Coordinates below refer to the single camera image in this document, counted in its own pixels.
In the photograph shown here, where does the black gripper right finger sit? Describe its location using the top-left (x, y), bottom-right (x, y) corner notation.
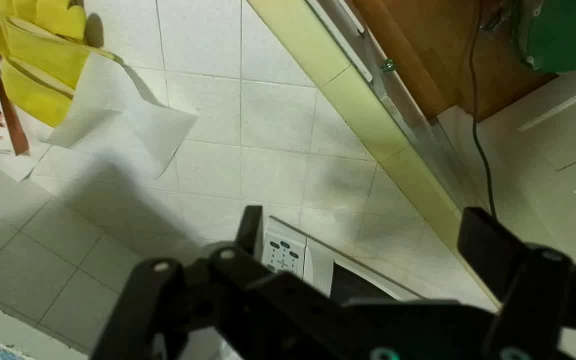
top-left (457, 206), bottom-right (576, 360)

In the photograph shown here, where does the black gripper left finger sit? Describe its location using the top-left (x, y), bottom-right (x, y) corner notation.
top-left (90, 204), bottom-right (345, 360)

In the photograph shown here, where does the white microwave oven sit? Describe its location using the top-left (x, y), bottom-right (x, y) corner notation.
top-left (258, 212), bottom-right (431, 306)

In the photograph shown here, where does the white paper sheet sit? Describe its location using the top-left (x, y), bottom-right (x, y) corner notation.
top-left (47, 49), bottom-right (200, 181)

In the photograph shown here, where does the green bin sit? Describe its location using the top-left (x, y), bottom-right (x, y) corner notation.
top-left (509, 0), bottom-right (576, 75)

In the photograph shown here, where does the thin black floor cable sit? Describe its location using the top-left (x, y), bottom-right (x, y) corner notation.
top-left (467, 0), bottom-right (500, 221)

